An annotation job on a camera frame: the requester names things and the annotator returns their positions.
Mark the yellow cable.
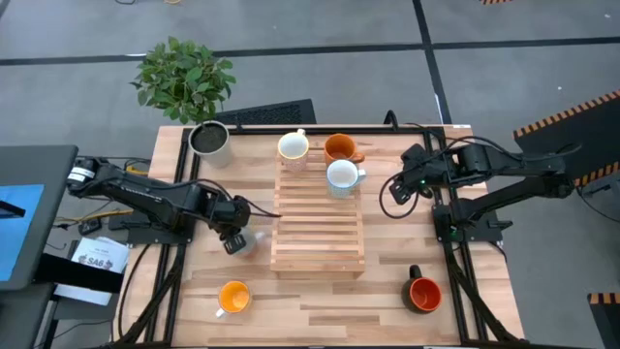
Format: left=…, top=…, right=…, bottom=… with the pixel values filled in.
left=51, top=207, right=135, bottom=228

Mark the white mug red floral pattern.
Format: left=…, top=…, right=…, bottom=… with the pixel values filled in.
left=277, top=127, right=311, bottom=173

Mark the wooden slatted rack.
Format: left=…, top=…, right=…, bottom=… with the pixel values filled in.
left=269, top=144, right=366, bottom=281

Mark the green potted plant white pot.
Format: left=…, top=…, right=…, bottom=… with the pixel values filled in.
left=129, top=36, right=237, bottom=170

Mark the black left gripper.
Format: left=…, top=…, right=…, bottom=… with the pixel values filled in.
left=210, top=194, right=282, bottom=257

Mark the black board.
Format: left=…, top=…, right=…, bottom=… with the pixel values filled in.
left=33, top=252, right=125, bottom=295

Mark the grey monitor blue screen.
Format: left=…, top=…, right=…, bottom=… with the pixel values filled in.
left=0, top=143, right=79, bottom=292

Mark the black perforated panel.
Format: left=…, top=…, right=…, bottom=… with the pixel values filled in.
left=212, top=98, right=318, bottom=126

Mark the yellow-inside mug white handle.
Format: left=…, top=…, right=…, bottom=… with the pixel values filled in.
left=215, top=280, right=253, bottom=320

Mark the black mug orange inside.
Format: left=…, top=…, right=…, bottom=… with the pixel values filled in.
left=401, top=264, right=444, bottom=314

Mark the black power adapter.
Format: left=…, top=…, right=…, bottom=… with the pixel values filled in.
left=77, top=216, right=104, bottom=238

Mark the white printed booklet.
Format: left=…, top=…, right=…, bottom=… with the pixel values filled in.
left=71, top=236, right=131, bottom=275

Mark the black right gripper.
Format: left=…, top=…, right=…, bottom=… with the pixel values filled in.
left=388, top=143, right=440, bottom=206

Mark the plain orange mug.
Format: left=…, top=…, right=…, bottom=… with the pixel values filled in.
left=323, top=133, right=366, bottom=167

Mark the white paper sheet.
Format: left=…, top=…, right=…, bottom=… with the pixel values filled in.
left=52, top=283, right=115, bottom=307

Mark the white mug teal tile pattern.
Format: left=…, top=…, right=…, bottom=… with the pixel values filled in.
left=325, top=159, right=368, bottom=200

